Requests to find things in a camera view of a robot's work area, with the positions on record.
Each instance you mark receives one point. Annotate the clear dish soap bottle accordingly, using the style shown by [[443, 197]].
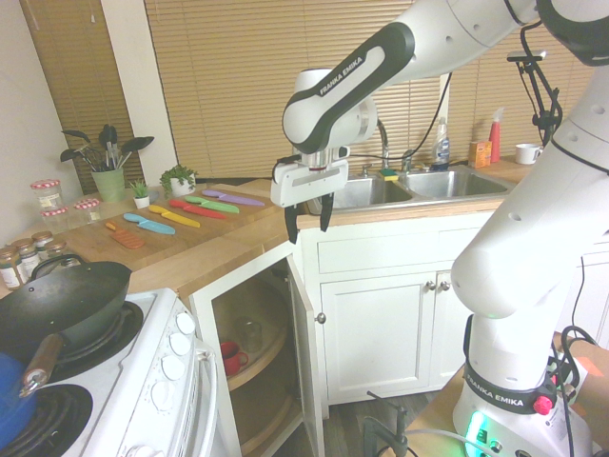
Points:
[[441, 147]]

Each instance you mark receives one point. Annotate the tall glass jar checked lid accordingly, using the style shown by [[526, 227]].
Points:
[[46, 197]]

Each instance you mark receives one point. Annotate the yellow knife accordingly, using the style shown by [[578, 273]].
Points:
[[171, 215]]

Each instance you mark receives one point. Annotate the red mug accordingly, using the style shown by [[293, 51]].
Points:
[[230, 359]]

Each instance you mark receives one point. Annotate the small spiky plant white pot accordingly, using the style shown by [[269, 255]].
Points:
[[141, 201]]

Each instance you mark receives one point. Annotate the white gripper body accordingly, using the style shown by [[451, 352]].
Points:
[[309, 185]]

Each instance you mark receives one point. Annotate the large wooden cutting board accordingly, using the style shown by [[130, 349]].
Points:
[[204, 228]]

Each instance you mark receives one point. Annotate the purple knife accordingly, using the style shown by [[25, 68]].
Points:
[[228, 195]]

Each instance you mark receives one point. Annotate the white corner cabinet frame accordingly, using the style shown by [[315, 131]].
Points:
[[202, 314]]

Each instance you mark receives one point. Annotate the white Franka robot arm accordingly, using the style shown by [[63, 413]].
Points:
[[342, 95]]

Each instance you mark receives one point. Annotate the red base knob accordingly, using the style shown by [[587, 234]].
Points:
[[542, 404]]

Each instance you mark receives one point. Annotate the short glass jar checked lid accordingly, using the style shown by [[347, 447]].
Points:
[[53, 221], [87, 212]]

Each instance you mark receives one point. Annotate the yellow green sponge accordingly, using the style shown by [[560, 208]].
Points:
[[390, 174]]

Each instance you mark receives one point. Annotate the clear glass jar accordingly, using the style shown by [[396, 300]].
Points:
[[250, 335]]

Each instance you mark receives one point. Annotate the white sink cabinet door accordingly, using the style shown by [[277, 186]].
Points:
[[376, 338], [445, 343]]

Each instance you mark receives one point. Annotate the black nylon turner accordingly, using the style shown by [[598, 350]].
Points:
[[140, 143]]

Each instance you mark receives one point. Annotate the white corner cabinet door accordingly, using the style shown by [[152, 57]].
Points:
[[309, 362]]

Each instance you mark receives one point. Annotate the leafy plant white pot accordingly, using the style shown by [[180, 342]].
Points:
[[180, 186]]

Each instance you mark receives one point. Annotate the silver cabinet door knob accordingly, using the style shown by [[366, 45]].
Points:
[[321, 317], [429, 284], [444, 285]]

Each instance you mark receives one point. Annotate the small glass shaker jar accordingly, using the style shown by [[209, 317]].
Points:
[[57, 250]]

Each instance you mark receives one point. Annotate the black kitchen tongs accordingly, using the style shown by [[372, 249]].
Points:
[[109, 138]]

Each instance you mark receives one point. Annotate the green knife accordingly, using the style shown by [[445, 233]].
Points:
[[209, 204]]

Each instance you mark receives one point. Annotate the black nylon ladle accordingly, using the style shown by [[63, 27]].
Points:
[[76, 135]]

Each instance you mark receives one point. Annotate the white mug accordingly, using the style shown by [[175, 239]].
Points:
[[525, 153]]

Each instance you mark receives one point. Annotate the round wooden turntable shelf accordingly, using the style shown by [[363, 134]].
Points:
[[269, 428], [271, 357]]

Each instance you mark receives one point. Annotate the white false drawer panel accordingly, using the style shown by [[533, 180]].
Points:
[[380, 250]]

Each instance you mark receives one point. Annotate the black table clamp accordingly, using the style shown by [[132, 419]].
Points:
[[397, 428]]

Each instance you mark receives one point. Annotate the chrome faucet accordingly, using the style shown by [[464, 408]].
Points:
[[384, 147]]

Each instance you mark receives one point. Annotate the wide wooden window blind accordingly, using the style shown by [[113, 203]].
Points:
[[238, 71]]

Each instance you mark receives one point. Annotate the white electric stove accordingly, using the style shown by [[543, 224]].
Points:
[[143, 362]]

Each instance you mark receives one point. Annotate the red knife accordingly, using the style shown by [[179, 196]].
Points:
[[192, 208]]

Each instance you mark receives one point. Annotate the stainless steel double sink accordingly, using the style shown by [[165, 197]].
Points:
[[452, 185]]

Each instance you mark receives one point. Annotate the black coil burner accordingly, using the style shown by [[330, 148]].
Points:
[[126, 319], [52, 419]]

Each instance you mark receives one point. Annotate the brown-lidded glass spice jar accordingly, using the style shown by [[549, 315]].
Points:
[[26, 257], [8, 269], [42, 240]]

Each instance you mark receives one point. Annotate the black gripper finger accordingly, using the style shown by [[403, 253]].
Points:
[[326, 212], [292, 224]]

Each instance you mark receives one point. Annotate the white stove knob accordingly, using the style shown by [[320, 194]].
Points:
[[177, 343], [159, 394], [184, 323], [169, 367]]

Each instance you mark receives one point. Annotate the narrow wooden window blind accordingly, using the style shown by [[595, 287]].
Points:
[[71, 71]]

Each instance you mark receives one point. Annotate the orange cardboard box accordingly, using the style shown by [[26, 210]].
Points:
[[479, 154]]

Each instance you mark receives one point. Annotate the green utensil holder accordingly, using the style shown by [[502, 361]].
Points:
[[109, 185]]

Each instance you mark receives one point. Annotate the red spray bottle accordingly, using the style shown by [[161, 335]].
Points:
[[496, 138]]

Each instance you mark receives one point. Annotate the black nylon spoon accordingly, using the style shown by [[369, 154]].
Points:
[[69, 154]]

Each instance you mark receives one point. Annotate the blue knife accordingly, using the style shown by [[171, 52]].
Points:
[[147, 224]]

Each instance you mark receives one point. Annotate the orange knife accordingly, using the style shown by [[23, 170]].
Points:
[[128, 239]]

